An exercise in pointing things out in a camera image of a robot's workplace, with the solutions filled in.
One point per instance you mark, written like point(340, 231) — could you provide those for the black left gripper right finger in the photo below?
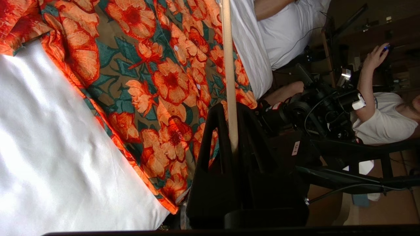
point(269, 196)

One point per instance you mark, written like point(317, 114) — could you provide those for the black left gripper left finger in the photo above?
point(206, 196)

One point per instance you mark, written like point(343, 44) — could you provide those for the orange floral short-sleeve shirt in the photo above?
point(147, 82)

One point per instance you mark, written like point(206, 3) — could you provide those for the operator bare forearm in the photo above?
point(365, 88)

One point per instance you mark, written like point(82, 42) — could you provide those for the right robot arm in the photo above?
point(315, 105)

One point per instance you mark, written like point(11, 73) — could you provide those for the operator in white t-shirt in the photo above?
point(384, 121)

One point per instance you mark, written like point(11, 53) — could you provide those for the operator bare hand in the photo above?
point(375, 57)

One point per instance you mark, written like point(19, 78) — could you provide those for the black robot torso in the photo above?
point(334, 147)

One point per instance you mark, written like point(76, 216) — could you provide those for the dark wooden desk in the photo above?
point(377, 32)

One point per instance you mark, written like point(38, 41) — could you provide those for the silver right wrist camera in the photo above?
point(345, 74)

